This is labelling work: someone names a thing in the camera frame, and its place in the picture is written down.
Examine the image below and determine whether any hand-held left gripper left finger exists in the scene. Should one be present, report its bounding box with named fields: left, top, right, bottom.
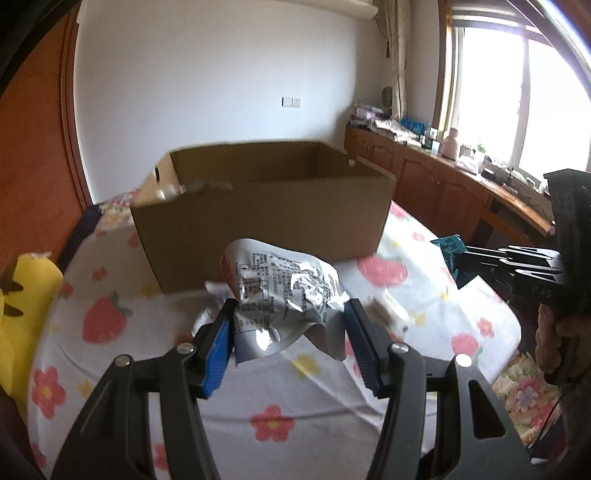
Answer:
left=51, top=299, right=237, bottom=480

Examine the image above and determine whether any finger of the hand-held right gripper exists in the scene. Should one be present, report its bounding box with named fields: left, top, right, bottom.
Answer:
left=464, top=246, right=561, bottom=271
left=455, top=256, right=522, bottom=291

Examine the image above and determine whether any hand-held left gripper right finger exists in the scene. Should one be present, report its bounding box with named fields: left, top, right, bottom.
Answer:
left=344, top=299, right=532, bottom=480

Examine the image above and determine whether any small clear snack packet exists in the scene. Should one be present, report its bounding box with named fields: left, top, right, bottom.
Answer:
left=369, top=298, right=414, bottom=333

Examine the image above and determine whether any teal snack packet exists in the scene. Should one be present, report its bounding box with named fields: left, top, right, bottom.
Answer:
left=430, top=234, right=467, bottom=280

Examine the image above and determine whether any white printed snack pouch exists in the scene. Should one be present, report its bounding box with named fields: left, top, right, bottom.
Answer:
left=203, top=237, right=356, bottom=367

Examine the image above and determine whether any brown cardboard box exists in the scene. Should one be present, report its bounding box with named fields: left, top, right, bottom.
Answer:
left=130, top=141, right=397, bottom=294

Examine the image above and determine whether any person's right forearm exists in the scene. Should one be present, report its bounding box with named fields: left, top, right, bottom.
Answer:
left=556, top=378, right=591, bottom=480

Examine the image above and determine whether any person's right hand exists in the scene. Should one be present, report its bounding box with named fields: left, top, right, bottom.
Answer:
left=536, top=308, right=575, bottom=376

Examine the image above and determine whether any strawberry flower tablecloth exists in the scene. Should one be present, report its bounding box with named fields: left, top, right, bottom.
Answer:
left=25, top=198, right=522, bottom=480

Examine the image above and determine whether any black device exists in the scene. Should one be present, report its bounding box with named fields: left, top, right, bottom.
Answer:
left=482, top=166, right=513, bottom=185

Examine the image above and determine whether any wooden cabinet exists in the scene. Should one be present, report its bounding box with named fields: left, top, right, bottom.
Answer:
left=344, top=124, right=555, bottom=259

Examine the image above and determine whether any floral bed sheet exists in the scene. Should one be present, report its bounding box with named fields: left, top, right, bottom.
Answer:
left=95, top=187, right=568, bottom=444

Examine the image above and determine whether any window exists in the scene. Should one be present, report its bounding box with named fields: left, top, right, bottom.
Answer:
left=438, top=0, right=591, bottom=185

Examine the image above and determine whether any folded patterned cloth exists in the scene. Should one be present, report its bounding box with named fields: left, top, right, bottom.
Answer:
left=374, top=117, right=416, bottom=139

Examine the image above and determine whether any dark blue cloth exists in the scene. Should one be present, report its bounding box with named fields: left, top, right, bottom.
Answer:
left=65, top=203, right=100, bottom=268

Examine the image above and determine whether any yellow plush toy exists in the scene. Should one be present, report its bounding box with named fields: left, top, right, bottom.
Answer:
left=0, top=251, right=64, bottom=402

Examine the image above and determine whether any stack of boxes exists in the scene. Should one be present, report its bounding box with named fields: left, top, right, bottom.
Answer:
left=352, top=104, right=384, bottom=127

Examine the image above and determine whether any patterned curtain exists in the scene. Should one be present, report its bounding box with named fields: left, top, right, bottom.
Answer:
left=376, top=0, right=414, bottom=123

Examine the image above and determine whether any wooden wardrobe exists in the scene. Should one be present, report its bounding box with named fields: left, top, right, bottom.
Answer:
left=0, top=9, right=93, bottom=268

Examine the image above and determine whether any white air conditioner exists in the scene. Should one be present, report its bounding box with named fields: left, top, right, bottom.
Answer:
left=295, top=0, right=380, bottom=20

